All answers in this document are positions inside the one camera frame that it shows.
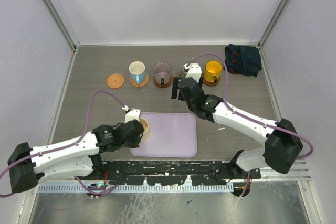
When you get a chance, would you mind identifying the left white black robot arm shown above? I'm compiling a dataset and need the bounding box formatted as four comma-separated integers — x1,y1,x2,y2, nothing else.
6,120,144,194

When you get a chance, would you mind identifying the woven rattan coaster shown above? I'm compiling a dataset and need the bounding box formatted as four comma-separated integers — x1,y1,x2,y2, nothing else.
106,73,124,89
130,73,150,87

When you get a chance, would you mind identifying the purple translucent cup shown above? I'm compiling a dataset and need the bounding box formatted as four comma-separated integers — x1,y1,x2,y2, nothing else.
154,62,171,80

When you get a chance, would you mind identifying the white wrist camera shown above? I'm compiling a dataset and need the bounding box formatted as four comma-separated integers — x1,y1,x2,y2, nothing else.
186,63,202,83
122,105,141,123

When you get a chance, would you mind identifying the dark blue folded cloth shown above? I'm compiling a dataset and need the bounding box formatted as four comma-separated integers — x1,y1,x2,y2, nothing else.
224,44,262,77

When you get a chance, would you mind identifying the grey slotted cable duct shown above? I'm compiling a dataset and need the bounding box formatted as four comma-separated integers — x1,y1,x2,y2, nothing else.
37,183,234,193

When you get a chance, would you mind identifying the lilac plastic tray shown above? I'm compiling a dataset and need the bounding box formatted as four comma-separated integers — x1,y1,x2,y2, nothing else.
130,112,197,158

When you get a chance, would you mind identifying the grey green cup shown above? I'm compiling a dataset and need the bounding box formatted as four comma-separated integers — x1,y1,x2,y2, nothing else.
180,62,190,77

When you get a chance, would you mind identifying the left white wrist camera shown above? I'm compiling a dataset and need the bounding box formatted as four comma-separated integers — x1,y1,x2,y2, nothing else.
122,105,141,123

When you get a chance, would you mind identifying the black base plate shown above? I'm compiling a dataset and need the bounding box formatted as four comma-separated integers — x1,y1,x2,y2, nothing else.
79,161,247,186

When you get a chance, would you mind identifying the aluminium rail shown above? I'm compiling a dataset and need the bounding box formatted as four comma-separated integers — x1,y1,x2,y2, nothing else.
36,159,312,183

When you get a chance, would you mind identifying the white cup blue handle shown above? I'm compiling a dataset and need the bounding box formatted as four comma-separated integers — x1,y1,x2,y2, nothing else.
129,61,146,84

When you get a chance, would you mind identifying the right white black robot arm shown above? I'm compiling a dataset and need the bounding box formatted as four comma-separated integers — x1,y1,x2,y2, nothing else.
171,77,303,179

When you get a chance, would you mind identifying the dark wooden coaster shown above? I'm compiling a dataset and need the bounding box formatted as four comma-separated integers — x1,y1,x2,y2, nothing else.
153,76,173,88

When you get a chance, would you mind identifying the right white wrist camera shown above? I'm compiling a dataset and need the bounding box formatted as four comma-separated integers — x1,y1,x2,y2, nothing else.
186,63,202,83

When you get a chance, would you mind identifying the cream yellow cup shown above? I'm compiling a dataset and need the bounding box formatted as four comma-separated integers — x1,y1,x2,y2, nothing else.
140,118,151,142

